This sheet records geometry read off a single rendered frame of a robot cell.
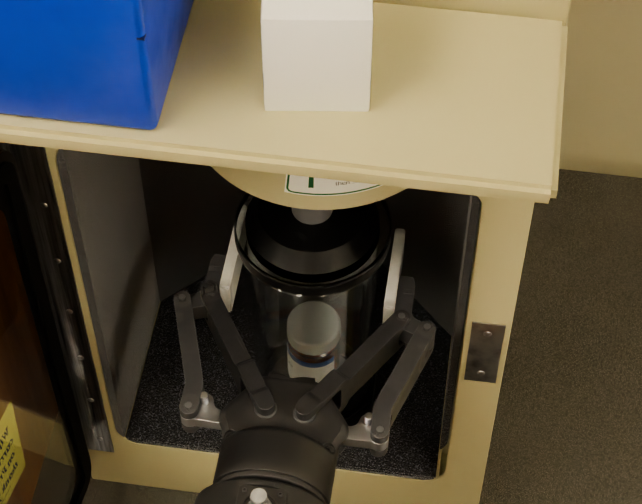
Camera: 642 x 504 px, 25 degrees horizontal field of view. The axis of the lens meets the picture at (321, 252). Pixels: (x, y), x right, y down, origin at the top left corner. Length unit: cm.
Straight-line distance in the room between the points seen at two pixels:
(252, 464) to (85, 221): 20
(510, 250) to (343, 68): 26
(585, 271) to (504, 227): 49
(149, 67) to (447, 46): 16
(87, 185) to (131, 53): 31
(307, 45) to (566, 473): 66
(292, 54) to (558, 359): 69
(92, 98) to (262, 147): 8
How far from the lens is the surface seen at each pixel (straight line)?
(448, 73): 72
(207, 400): 96
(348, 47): 67
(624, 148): 147
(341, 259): 97
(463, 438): 109
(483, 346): 98
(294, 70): 68
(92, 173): 97
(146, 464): 120
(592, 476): 125
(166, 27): 69
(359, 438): 94
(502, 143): 69
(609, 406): 129
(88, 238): 98
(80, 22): 65
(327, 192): 90
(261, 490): 86
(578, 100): 142
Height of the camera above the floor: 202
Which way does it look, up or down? 53 degrees down
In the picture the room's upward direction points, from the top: straight up
